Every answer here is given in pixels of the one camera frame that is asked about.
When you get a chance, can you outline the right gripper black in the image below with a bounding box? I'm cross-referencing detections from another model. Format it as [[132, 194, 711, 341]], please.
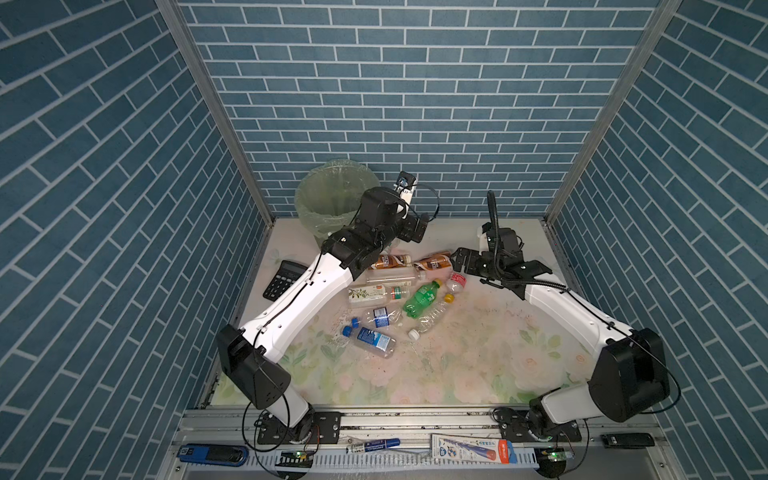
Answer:
[[449, 245, 503, 282]]

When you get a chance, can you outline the red label bottle yellow cap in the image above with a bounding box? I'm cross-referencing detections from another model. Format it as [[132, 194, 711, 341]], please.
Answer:
[[444, 272, 467, 303]]

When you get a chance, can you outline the brown coffee bottle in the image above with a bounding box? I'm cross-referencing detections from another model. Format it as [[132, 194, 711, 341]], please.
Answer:
[[413, 251, 452, 272], [370, 254, 413, 270]]

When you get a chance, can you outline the clear crushed bottle white cap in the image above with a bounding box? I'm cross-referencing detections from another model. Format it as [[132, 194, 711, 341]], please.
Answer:
[[407, 300, 452, 341]]

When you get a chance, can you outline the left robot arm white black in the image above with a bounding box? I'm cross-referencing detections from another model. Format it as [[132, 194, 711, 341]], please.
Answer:
[[216, 173, 430, 437]]

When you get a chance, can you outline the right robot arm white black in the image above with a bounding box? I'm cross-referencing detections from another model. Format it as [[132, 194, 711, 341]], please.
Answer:
[[450, 224, 679, 436]]

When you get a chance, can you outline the mesh bin with green bag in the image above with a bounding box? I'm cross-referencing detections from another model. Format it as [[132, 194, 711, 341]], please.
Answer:
[[294, 159, 380, 245]]

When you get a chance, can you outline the clear frosted bottle white cap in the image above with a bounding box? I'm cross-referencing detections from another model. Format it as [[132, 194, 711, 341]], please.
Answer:
[[363, 267, 426, 286]]

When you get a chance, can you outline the white tea bottle green label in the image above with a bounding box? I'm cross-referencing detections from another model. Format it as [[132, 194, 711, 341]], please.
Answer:
[[348, 284, 411, 308]]

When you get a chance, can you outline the green soda bottle yellow cap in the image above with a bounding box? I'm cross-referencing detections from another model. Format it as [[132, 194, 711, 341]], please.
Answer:
[[403, 279, 443, 319]]

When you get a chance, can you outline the small crushed bottle blue label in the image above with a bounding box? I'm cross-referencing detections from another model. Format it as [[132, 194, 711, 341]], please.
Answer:
[[360, 306, 403, 329]]

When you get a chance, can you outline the black calculator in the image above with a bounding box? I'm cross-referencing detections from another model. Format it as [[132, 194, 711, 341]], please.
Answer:
[[262, 260, 307, 301]]

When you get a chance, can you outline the blue cap bottle blue label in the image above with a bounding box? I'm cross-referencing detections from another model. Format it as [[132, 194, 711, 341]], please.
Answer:
[[342, 325, 396, 358]]

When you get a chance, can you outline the white red toothpaste box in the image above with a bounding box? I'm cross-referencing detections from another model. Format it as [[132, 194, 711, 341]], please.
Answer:
[[431, 434, 518, 465]]

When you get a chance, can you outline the blue marker pen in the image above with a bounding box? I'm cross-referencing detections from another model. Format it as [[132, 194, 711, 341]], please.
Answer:
[[347, 438, 401, 454]]

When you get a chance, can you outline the black remote right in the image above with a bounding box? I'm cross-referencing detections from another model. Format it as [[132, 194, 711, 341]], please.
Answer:
[[600, 432, 656, 449]]

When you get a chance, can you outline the blue black handheld device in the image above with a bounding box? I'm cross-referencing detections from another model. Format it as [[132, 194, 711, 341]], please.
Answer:
[[176, 444, 249, 467]]

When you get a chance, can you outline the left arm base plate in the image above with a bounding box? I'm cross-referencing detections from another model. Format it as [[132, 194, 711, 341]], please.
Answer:
[[254, 411, 342, 445]]

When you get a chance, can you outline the white slotted cable duct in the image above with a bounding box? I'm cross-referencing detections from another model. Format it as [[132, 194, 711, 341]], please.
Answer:
[[259, 449, 539, 473]]

